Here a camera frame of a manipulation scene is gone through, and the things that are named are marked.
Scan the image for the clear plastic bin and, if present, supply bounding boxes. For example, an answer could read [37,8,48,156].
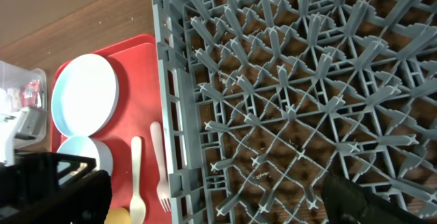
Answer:
[1,61,48,112]

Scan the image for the light blue bowl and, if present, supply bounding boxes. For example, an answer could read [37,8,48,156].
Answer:
[57,136,113,176]

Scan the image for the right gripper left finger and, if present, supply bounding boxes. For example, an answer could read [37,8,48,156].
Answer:
[1,170,112,224]

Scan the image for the cream plastic spoon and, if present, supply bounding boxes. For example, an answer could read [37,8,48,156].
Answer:
[130,137,146,224]

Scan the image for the yellow cup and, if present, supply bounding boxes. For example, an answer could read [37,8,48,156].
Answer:
[104,208,131,224]

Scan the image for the grey dishwasher rack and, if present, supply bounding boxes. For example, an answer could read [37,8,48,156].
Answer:
[152,0,436,223]

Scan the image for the red serving tray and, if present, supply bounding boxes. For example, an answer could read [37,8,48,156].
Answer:
[50,33,173,224]

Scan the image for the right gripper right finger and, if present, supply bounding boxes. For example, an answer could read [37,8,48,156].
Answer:
[322,173,427,224]

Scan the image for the red snack wrapper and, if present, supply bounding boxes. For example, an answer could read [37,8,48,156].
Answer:
[20,79,43,109]

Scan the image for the light blue plate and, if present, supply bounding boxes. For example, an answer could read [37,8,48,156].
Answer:
[51,53,119,137]

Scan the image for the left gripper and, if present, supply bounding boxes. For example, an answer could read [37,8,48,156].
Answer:
[1,152,96,203]

